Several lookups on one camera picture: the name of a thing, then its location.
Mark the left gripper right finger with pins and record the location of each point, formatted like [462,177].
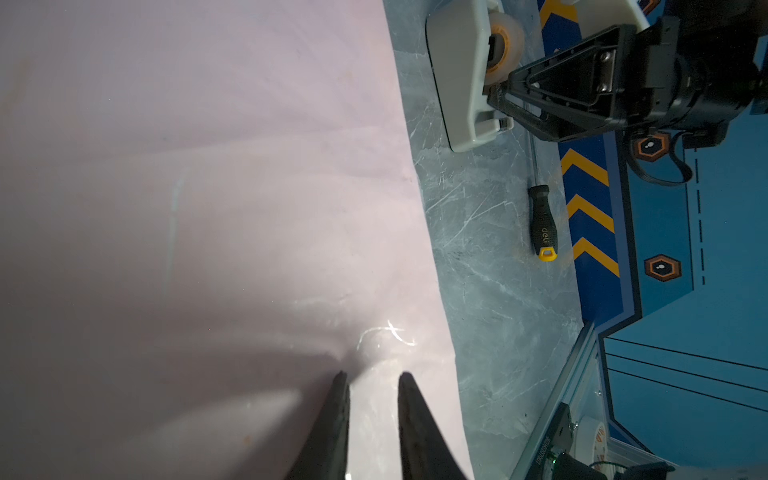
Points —
[423,451]

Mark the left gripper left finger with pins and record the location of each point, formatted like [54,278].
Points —
[325,452]

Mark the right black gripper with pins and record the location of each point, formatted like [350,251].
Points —
[705,72]

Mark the pink wrapping paper sheet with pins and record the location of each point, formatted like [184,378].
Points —
[208,210]

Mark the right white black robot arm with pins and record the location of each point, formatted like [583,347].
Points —
[595,16]

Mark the white tape dispenser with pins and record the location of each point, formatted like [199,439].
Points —
[473,45]

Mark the white tape roll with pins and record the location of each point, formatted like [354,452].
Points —
[590,441]

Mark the yellow handled screwdriver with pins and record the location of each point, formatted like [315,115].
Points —
[543,231]

